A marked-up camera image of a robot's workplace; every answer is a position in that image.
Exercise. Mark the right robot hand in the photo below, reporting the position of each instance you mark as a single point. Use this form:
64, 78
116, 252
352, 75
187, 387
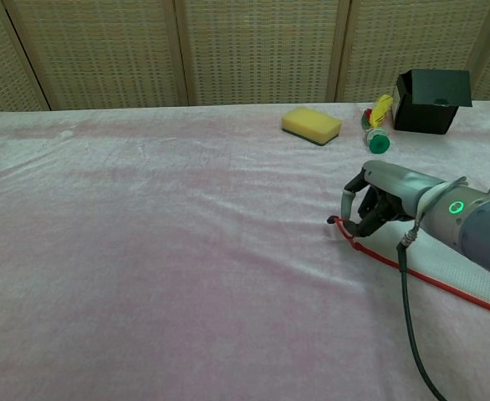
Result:
395, 181

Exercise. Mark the clear red-zipper mesh pouch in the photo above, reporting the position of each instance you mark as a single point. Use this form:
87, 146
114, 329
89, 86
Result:
445, 267

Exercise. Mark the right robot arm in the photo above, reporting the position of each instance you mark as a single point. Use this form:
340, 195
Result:
479, 229

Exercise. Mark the feather shuttlecock green base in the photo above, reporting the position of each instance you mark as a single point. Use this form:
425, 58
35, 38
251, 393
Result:
379, 144

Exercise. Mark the black cardboard box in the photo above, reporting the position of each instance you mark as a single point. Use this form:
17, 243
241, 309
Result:
425, 113

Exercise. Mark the yellow sponge green underside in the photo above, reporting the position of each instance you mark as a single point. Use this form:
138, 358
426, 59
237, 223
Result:
309, 121

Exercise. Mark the woven bamboo folding screen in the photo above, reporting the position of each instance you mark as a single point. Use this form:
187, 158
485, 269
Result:
249, 50

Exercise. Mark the pink plush tablecloth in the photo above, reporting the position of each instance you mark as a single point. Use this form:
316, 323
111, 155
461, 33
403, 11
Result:
144, 250

